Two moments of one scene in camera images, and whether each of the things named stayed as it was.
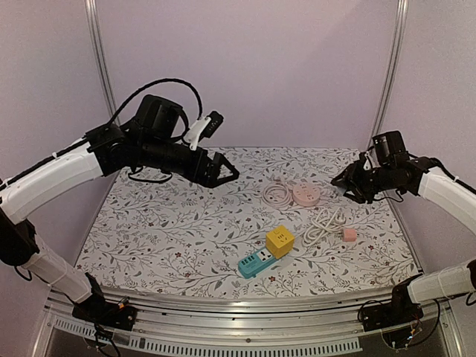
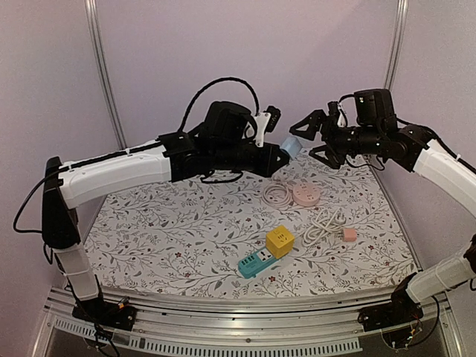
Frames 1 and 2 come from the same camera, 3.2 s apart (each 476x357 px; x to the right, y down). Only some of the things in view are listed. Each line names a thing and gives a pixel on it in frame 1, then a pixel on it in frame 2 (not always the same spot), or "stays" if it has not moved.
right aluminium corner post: (378, 121) stays
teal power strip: (249, 267) stays
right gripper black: (360, 181) -> (328, 133)
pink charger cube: (349, 235) stays
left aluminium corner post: (91, 7) stays
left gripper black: (210, 178) -> (268, 167)
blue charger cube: (341, 190) -> (292, 145)
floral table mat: (280, 228) stays
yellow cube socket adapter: (280, 242) stays
